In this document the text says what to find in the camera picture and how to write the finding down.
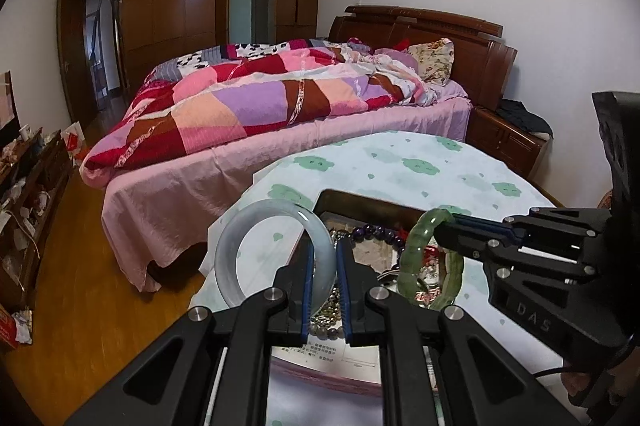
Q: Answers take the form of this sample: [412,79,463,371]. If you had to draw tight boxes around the brown wooden wardrobe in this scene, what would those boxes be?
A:
[56,0,327,123]

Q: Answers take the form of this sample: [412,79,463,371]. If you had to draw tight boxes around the red cardboard box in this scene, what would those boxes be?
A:
[0,305,22,353]

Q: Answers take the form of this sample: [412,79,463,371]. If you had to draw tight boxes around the white floral blanket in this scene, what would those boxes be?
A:
[367,54,443,107]

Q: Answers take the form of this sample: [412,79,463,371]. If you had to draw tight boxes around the floral pillow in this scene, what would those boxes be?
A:
[406,37,456,86]

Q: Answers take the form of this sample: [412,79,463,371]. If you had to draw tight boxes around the pink tin box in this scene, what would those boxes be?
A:
[269,187,453,401]

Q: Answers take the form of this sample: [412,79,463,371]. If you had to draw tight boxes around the white paper leaflet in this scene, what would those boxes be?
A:
[271,340,382,371]

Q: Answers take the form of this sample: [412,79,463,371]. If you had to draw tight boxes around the dark clothing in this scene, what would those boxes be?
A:
[494,98,555,140]

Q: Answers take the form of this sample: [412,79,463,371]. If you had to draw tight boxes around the wooden nightstand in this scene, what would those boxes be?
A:
[464,103,552,183]

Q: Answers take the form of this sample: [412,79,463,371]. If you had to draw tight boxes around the red white paper bag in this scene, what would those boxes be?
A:
[61,120,90,168]

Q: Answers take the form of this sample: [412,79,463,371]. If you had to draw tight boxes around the purple bead bracelet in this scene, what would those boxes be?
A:
[350,225,403,253]

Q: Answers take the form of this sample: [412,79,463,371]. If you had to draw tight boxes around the wooden bed with pink sheet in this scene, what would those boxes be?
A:
[80,4,520,293]

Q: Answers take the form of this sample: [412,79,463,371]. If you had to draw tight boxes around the patchwork quilt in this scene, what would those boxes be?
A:
[82,37,427,171]

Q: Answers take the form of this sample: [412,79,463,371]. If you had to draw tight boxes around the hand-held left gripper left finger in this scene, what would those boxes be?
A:
[65,236,316,426]

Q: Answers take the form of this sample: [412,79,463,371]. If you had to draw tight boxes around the gold bead necklace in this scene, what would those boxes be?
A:
[311,283,347,328]

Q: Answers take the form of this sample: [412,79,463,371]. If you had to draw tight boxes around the cluttered wooden cabinet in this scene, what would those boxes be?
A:
[0,125,72,324]

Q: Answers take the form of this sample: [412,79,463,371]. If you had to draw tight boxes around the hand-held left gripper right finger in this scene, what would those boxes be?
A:
[335,239,581,426]

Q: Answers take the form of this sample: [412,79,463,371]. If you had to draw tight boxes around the white jade bangle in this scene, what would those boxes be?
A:
[214,199,337,308]

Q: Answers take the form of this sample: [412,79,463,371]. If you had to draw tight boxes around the person's right hand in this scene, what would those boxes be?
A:
[560,370,603,408]

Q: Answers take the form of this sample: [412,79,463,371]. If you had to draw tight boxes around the flat television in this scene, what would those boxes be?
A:
[0,70,23,143]

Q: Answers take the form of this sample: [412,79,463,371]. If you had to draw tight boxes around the grey bead bracelet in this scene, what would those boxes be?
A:
[309,320,347,341]

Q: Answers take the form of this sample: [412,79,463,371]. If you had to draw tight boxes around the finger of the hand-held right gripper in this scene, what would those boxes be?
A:
[434,220,600,280]
[451,206,613,241]

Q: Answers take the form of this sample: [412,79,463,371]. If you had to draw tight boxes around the green jade bangle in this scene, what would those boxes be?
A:
[397,207,465,313]

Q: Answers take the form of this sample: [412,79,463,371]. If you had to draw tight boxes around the black cable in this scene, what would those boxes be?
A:
[531,362,577,381]

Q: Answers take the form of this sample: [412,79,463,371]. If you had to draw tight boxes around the crumpled white paper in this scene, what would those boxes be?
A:
[11,310,35,346]

